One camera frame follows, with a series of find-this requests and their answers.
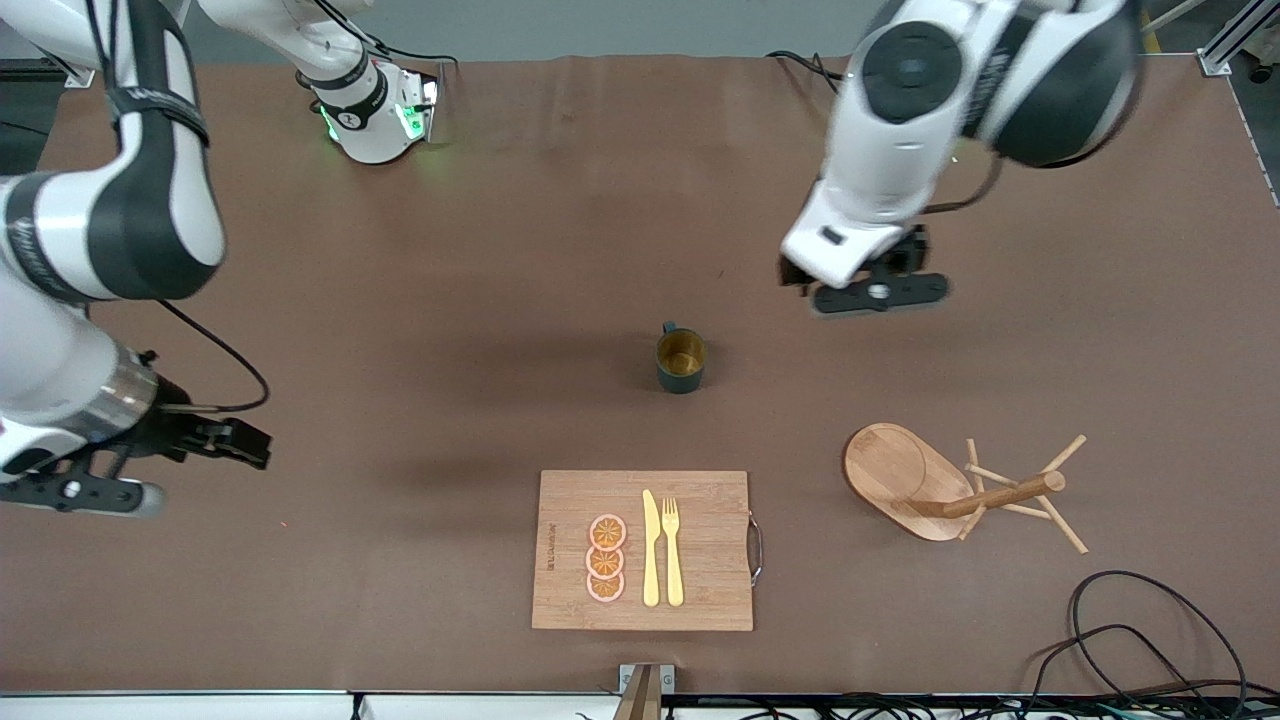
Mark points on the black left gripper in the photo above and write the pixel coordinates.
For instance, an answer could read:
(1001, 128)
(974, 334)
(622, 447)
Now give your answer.
(908, 251)

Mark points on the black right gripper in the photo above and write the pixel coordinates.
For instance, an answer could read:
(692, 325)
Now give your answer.
(172, 431)

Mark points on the teal mug with yellow inside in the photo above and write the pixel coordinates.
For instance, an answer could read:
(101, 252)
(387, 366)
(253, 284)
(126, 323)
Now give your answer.
(682, 381)

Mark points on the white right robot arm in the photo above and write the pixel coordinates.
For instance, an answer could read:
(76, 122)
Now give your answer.
(150, 220)

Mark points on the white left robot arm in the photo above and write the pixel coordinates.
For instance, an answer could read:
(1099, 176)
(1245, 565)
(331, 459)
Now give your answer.
(900, 130)

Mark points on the wooden mug rack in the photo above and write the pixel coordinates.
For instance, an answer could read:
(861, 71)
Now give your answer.
(890, 470)

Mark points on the orange slice toy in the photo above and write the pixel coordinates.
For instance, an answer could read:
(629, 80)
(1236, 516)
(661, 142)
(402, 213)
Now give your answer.
(607, 530)

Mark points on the bamboo cutting board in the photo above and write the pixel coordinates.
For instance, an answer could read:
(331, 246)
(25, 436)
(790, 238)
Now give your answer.
(705, 590)

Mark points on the yellow plastic fork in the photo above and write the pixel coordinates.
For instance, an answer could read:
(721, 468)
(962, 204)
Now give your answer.
(673, 570)

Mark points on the yellow plastic knife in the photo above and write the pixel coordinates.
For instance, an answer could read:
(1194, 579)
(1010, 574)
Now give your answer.
(651, 560)

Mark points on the aluminium frame profile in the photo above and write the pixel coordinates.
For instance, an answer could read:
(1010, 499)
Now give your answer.
(1235, 40)
(72, 70)

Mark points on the aluminium camera mount post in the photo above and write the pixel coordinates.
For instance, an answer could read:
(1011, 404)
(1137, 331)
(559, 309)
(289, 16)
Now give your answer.
(640, 700)

